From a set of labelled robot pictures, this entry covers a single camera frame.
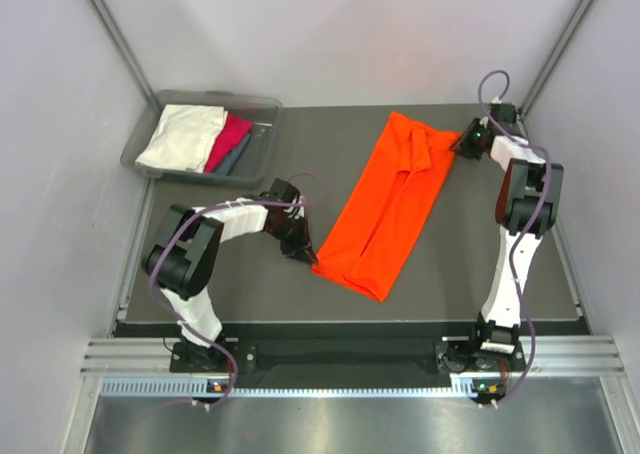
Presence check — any crimson folded t shirt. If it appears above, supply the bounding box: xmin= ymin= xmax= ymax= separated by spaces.
xmin=204 ymin=114 xmax=252 ymax=173

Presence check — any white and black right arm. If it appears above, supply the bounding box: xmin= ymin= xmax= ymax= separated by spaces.
xmin=451 ymin=118 xmax=564 ymax=370

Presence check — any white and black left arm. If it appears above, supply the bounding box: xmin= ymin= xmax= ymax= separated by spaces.
xmin=141 ymin=178 xmax=318 ymax=372

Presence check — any orange t shirt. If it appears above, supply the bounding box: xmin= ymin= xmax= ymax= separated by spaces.
xmin=312 ymin=112 xmax=461 ymax=302

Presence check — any blue grey folded t shirt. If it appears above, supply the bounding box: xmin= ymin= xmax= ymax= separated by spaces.
xmin=214 ymin=133 xmax=251 ymax=176

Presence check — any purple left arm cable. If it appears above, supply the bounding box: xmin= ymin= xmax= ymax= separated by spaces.
xmin=148 ymin=171 xmax=327 ymax=408

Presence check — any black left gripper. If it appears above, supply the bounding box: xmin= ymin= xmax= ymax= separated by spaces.
xmin=267 ymin=214 xmax=317 ymax=266

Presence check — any aluminium frame rail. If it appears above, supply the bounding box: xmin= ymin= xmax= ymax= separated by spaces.
xmin=80 ymin=336 xmax=624 ymax=377

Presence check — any clear plastic bin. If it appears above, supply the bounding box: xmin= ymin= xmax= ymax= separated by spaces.
xmin=120 ymin=90 xmax=282 ymax=187

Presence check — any white folded t shirt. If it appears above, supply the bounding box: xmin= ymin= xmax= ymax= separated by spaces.
xmin=135 ymin=104 xmax=228 ymax=173

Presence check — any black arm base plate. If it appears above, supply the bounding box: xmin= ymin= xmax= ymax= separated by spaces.
xmin=170 ymin=321 xmax=526 ymax=387

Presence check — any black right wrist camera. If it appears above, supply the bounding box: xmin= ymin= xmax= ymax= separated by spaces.
xmin=490 ymin=103 xmax=519 ymax=135

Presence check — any grey slotted cable duct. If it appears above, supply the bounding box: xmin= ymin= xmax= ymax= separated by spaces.
xmin=100 ymin=377 xmax=499 ymax=399

